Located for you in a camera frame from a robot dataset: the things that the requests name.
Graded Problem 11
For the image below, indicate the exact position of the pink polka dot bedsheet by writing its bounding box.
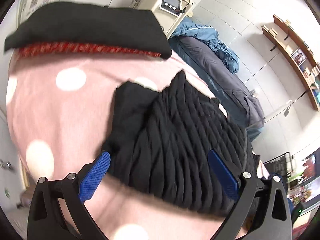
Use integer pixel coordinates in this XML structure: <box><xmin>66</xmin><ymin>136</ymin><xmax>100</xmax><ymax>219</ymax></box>
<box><xmin>7</xmin><ymin>53</ymin><xmax>223</xmax><ymax>239</ymax></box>

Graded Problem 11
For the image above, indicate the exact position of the wooden wall shelf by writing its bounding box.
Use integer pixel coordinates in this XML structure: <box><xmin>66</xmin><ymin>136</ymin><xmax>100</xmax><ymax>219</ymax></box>
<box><xmin>261</xmin><ymin>15</ymin><xmax>319</xmax><ymax>111</ymax></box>

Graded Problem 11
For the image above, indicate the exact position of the digital clock device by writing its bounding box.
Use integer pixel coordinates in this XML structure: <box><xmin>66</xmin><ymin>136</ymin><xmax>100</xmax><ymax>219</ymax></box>
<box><xmin>159</xmin><ymin>0</ymin><xmax>182</xmax><ymax>17</ymax></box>

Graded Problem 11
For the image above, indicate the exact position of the blue blanket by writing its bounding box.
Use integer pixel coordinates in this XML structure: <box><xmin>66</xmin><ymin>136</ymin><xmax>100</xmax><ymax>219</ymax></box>
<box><xmin>171</xmin><ymin>17</ymin><xmax>239</xmax><ymax>74</ymax></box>

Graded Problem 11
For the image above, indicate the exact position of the black wire rack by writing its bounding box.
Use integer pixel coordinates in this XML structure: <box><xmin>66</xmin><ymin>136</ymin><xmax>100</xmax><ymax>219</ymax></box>
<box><xmin>264</xmin><ymin>152</ymin><xmax>293</xmax><ymax>179</ymax></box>

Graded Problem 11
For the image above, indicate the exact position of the black folded garment red trim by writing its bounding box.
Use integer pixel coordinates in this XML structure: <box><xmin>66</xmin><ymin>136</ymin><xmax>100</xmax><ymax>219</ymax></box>
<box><xmin>4</xmin><ymin>2</ymin><xmax>172</xmax><ymax>59</ymax></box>

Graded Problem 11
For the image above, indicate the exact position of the black quilted jacket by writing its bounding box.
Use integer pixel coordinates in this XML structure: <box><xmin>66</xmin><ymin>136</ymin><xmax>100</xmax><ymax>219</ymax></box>
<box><xmin>101</xmin><ymin>72</ymin><xmax>259</xmax><ymax>216</ymax></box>

